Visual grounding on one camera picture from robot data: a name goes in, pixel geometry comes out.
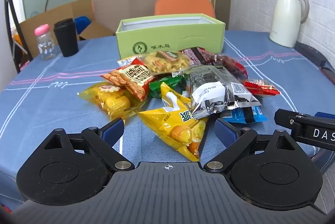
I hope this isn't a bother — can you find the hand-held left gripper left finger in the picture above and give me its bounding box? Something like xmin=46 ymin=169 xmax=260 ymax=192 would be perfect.
xmin=43 ymin=117 xmax=131 ymax=171

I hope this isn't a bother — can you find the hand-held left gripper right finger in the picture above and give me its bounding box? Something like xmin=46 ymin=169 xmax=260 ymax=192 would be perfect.
xmin=205 ymin=117 xmax=297 ymax=173

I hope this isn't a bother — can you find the blue snack packet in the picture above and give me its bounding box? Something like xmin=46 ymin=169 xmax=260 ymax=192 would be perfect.
xmin=221 ymin=106 xmax=268 ymax=124

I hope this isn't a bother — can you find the yellow clear-window snack packet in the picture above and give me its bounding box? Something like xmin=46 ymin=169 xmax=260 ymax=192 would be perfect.
xmin=77 ymin=81 xmax=147 ymax=121

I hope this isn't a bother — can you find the silver and black snack packet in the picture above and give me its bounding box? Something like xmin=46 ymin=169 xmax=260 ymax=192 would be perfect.
xmin=182 ymin=65 xmax=262 ymax=120

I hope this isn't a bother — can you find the yellow triangular snack packet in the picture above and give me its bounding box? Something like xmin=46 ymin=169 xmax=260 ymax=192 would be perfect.
xmin=137 ymin=82 xmax=208 ymax=162

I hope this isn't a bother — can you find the orange peanut snack packet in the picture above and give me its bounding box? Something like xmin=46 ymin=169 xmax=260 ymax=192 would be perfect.
xmin=100 ymin=58 xmax=155 ymax=102

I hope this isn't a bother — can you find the small red snack packet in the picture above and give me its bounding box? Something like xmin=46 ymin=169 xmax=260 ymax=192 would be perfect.
xmin=242 ymin=79 xmax=280 ymax=96

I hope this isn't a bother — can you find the clear red-edged dates packet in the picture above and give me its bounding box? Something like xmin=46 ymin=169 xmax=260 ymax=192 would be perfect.
xmin=207 ymin=53 xmax=248 ymax=79

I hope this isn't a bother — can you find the green snack packet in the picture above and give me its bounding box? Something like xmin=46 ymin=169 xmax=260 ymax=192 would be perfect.
xmin=149 ymin=71 xmax=193 ymax=99

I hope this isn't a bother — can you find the clear cookie packet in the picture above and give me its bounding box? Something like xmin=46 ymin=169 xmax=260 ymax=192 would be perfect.
xmin=140 ymin=51 xmax=191 ymax=75

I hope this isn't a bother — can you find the green cardboard box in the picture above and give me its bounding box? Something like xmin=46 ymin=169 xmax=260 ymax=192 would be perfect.
xmin=115 ymin=13 xmax=226 ymax=60

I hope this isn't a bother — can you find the black device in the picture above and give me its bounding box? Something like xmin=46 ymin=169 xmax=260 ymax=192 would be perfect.
xmin=296 ymin=41 xmax=327 ymax=70

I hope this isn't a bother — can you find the black cup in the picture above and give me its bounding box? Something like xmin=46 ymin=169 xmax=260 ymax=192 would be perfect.
xmin=53 ymin=18 xmax=79 ymax=57

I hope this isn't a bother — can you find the white thermos jug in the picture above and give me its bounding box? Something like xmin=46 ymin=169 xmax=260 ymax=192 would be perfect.
xmin=269 ymin=0 xmax=311 ymax=48

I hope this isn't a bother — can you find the clear bottle with pink lid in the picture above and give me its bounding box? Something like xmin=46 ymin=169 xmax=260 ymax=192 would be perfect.
xmin=35 ymin=24 xmax=57 ymax=61

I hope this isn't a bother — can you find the open cardboard box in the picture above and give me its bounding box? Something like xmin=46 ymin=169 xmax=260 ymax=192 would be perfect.
xmin=19 ymin=0 xmax=117 ymax=57

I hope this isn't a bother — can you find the orange chair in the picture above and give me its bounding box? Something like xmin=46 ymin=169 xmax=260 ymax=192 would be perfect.
xmin=154 ymin=0 xmax=216 ymax=19

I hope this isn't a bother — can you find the black stand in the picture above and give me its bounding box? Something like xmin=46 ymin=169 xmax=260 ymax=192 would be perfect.
xmin=6 ymin=0 xmax=33 ymax=73

